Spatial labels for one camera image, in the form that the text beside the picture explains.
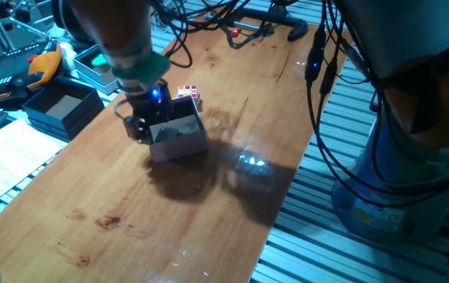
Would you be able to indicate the black orange teach pendant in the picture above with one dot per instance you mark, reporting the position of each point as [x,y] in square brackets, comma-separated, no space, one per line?
[43,65]

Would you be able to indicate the dark blue gift box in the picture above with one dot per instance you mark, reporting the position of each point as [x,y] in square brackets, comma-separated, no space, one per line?
[71,126]

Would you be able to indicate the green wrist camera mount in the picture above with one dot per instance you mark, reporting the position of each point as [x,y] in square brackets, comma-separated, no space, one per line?
[149,68]

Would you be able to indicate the small white ball figure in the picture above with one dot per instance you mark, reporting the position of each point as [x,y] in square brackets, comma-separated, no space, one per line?
[68,53]

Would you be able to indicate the pink square gift box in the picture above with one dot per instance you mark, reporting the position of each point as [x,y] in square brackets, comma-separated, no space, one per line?
[181,149]

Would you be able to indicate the small Rubik's cube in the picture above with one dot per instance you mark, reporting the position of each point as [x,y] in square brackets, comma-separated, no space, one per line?
[188,92]

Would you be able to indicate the black filament spool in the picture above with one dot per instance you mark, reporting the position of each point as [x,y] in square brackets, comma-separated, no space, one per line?
[61,19]

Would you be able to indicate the plain beige cube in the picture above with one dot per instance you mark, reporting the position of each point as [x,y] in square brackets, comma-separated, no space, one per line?
[165,134]

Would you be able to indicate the orange wooden board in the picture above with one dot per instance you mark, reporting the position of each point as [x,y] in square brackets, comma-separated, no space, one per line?
[129,216]

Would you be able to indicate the large white paper sheet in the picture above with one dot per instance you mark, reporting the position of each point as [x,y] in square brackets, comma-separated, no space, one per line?
[8,157]

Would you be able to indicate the light grey-blue gift box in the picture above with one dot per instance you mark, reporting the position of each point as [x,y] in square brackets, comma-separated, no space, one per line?
[90,76]

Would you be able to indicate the black C-clamp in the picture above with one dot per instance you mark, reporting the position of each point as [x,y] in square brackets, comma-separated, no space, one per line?
[287,21]

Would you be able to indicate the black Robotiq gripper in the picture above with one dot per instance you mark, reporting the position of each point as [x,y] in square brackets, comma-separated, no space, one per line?
[149,104]

